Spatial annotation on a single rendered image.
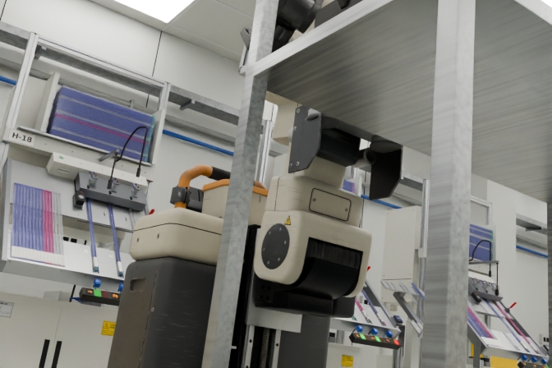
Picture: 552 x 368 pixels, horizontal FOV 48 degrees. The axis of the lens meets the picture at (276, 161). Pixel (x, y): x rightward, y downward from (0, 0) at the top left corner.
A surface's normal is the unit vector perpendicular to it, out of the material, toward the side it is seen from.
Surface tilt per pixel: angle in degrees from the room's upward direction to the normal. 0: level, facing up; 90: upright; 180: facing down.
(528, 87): 180
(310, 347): 90
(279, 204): 90
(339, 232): 98
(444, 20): 90
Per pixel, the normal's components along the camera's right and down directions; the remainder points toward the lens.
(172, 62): 0.57, -0.19
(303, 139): -0.80, -0.28
